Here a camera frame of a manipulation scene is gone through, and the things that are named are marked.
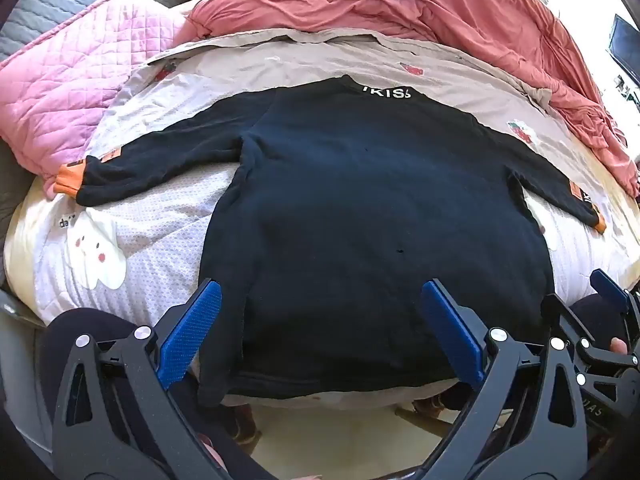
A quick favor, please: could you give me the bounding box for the brown slipper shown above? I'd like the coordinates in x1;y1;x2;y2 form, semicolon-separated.
410;394;447;419
220;404;257;446

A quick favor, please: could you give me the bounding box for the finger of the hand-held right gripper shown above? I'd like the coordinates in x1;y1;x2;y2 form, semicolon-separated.
590;269;640;331
542;293;608;361

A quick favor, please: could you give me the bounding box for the pink quilted blanket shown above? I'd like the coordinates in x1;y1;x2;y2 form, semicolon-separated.
0;0;188;196

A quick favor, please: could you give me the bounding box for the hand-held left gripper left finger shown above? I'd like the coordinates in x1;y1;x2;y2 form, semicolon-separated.
51;279;236;480

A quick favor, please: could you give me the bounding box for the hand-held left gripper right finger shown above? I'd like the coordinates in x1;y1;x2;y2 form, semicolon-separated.
419;277;601;480

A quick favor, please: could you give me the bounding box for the person's left leg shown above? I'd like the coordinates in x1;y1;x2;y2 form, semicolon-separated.
39;309;281;480

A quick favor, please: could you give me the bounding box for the black sweater with orange cuffs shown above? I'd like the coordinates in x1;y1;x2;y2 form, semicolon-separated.
75;75;607;407

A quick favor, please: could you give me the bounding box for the salmon pink blanket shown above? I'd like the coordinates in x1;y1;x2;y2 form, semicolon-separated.
187;0;640;198

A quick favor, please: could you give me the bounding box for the black flat screen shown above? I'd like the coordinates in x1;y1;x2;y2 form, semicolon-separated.
607;14;640;86

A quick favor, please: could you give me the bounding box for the printed beige lavender quilt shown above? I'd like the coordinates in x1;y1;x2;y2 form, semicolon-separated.
5;30;640;408

